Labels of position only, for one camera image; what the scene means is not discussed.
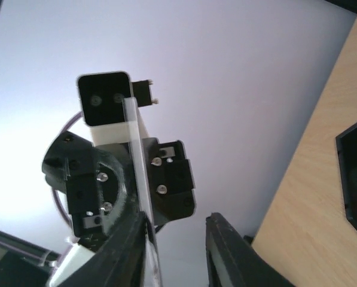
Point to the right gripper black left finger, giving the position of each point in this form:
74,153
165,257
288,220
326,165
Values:
122,259

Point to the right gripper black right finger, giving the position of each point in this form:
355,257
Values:
232,261

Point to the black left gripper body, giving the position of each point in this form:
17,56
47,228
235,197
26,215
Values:
100,184

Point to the white card edge-on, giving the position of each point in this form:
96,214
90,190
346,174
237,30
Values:
137,133

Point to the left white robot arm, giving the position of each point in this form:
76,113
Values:
64,263

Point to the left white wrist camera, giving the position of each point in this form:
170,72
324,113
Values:
102,99

